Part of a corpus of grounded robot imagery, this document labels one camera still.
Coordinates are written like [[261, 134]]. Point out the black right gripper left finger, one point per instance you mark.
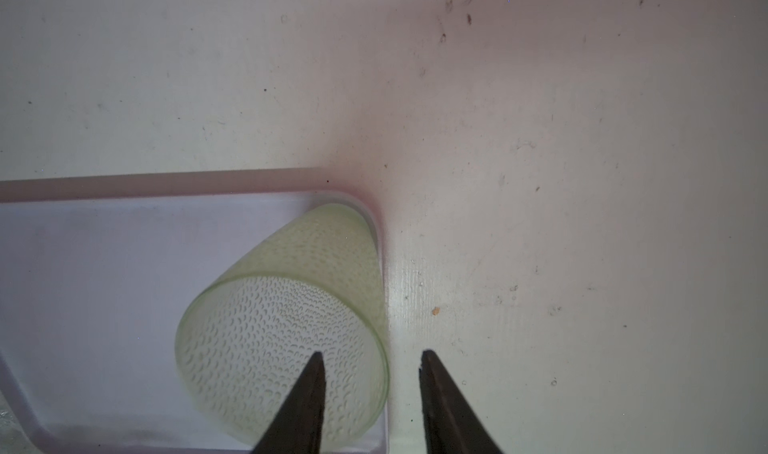
[[297, 426]]

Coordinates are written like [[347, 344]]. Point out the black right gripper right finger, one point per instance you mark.
[[450, 424]]

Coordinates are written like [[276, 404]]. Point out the pale green dimpled cup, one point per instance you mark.
[[313, 286]]

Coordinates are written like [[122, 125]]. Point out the lilac plastic tray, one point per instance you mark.
[[96, 274]]

